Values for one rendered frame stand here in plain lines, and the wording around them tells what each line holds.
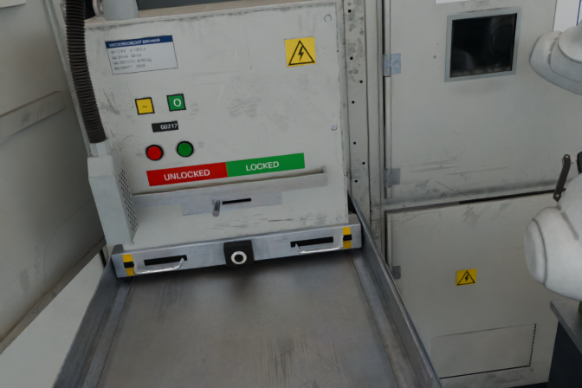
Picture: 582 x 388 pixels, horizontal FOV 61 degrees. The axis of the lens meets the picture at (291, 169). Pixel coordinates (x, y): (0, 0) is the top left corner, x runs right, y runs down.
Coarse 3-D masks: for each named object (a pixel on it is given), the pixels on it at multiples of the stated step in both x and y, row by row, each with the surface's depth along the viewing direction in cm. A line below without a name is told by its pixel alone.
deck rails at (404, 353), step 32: (352, 256) 108; (96, 288) 95; (128, 288) 105; (384, 288) 93; (96, 320) 93; (384, 320) 89; (96, 352) 88; (416, 352) 75; (64, 384) 77; (96, 384) 82; (416, 384) 76
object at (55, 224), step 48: (0, 0) 92; (0, 48) 95; (48, 48) 108; (0, 96) 95; (48, 96) 106; (0, 144) 95; (48, 144) 108; (0, 192) 95; (48, 192) 108; (0, 240) 95; (48, 240) 108; (96, 240) 126; (0, 288) 95; (48, 288) 108; (0, 336) 95
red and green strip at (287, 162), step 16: (240, 160) 99; (256, 160) 100; (272, 160) 100; (288, 160) 100; (304, 160) 100; (160, 176) 99; (176, 176) 99; (192, 176) 100; (208, 176) 100; (224, 176) 100
